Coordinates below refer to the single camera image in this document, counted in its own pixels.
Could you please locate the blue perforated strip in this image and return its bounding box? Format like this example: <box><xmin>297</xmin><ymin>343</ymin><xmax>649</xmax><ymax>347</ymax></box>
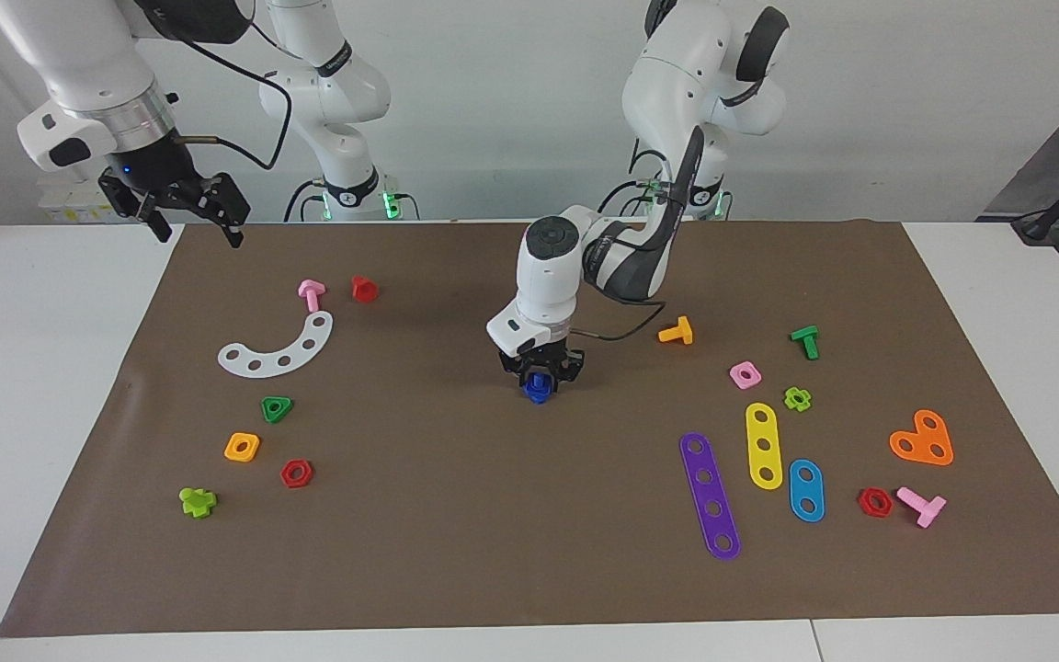
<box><xmin>788</xmin><ymin>458</ymin><xmax>826</xmax><ymax>523</ymax></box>

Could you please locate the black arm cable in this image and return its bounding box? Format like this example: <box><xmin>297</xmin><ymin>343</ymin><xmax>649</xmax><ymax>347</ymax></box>
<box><xmin>139</xmin><ymin>0</ymin><xmax>296</xmax><ymax>172</ymax></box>
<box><xmin>571</xmin><ymin>124</ymin><xmax>707</xmax><ymax>343</ymax></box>

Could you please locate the yellow perforated strip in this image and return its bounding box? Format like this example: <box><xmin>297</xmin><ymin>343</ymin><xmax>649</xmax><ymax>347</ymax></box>
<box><xmin>745</xmin><ymin>402</ymin><xmax>784</xmax><ymax>491</ymax></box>

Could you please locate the white box with labels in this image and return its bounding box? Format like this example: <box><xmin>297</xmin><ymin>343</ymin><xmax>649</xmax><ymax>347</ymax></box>
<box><xmin>37</xmin><ymin>179</ymin><xmax>140</xmax><ymax>224</ymax></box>

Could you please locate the brown table mat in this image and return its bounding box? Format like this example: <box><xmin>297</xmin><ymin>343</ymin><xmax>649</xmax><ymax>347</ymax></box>
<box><xmin>0</xmin><ymin>219</ymin><xmax>1059</xmax><ymax>638</ymax></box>

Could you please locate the purple perforated strip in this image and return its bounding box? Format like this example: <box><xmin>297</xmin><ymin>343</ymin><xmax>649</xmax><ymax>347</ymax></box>
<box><xmin>679</xmin><ymin>431</ymin><xmax>742</xmax><ymax>561</ymax></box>

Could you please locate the orange heart perforated plate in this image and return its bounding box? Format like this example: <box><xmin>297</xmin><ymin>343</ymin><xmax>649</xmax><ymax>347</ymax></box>
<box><xmin>889</xmin><ymin>409</ymin><xmax>955</xmax><ymax>467</ymax></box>

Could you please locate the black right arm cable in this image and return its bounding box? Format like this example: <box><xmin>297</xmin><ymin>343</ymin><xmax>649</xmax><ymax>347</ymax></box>
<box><xmin>139</xmin><ymin>0</ymin><xmax>296</xmax><ymax>172</ymax></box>

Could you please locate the black right base cable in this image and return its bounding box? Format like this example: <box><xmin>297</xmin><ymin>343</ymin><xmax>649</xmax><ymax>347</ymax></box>
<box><xmin>283</xmin><ymin>177</ymin><xmax>324</xmax><ymax>223</ymax></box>

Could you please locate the black base cable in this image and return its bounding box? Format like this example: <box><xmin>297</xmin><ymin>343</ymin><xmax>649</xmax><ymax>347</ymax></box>
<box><xmin>283</xmin><ymin>177</ymin><xmax>324</xmax><ymax>223</ymax></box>
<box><xmin>596</xmin><ymin>138</ymin><xmax>678</xmax><ymax>219</ymax></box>

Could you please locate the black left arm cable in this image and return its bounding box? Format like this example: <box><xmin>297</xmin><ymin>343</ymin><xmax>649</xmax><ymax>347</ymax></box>
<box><xmin>571</xmin><ymin>124</ymin><xmax>707</xmax><ymax>343</ymax></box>

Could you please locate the white curved perforated strip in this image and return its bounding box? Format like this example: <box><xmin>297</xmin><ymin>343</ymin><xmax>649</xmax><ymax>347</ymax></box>
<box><xmin>217</xmin><ymin>310</ymin><xmax>335</xmax><ymax>379</ymax></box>

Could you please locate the black left base cable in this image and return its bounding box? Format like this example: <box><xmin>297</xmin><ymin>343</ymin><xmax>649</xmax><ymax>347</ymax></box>
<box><xmin>596</xmin><ymin>138</ymin><xmax>678</xmax><ymax>219</ymax></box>

